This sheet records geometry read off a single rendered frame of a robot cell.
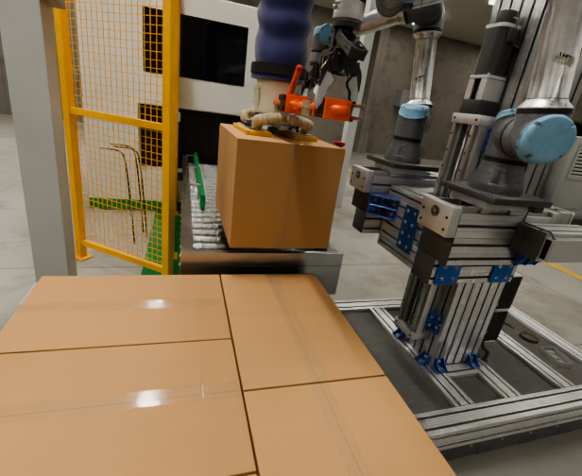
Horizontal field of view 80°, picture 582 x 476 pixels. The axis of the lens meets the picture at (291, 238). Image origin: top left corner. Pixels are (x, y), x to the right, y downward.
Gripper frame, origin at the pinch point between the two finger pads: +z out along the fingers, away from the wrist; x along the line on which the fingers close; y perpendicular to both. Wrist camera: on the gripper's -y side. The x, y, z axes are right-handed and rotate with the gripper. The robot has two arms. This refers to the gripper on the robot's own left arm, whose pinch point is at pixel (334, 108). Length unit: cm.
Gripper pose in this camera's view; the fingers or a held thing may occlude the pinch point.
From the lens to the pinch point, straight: 98.6
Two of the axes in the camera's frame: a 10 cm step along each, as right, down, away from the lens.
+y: -3.0, -3.8, 8.8
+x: -9.4, -0.2, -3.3
